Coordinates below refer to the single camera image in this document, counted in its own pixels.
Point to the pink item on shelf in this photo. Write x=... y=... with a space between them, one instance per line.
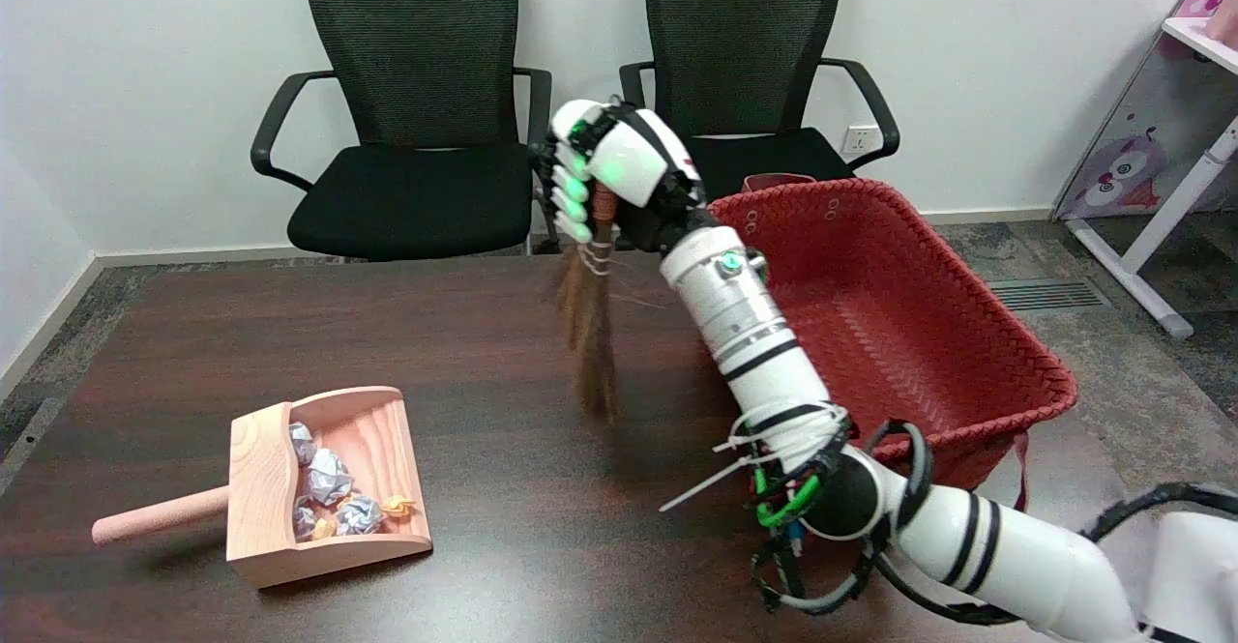
x=1224 y=16

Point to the black mesh office chair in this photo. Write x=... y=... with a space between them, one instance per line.
x=406 y=189
x=745 y=34

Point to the crumpled grey paper ball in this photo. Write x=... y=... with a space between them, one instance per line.
x=305 y=517
x=329 y=476
x=302 y=444
x=359 y=515

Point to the small brown straw broom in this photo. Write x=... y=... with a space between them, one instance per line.
x=592 y=334

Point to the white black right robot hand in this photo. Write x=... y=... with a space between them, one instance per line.
x=629 y=164

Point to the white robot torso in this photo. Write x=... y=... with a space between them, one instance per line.
x=1194 y=575

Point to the white wall power outlet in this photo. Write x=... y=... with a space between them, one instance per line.
x=861 y=139

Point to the white kids desk pink panel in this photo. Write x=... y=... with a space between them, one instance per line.
x=1151 y=140

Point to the grey floor vent grille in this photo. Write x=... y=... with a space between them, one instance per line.
x=1047 y=294

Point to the small yellow paper scrap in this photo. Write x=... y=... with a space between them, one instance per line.
x=397 y=506

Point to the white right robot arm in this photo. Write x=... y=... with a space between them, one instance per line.
x=764 y=363

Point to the red woven basket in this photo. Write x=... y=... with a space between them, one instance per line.
x=890 y=305

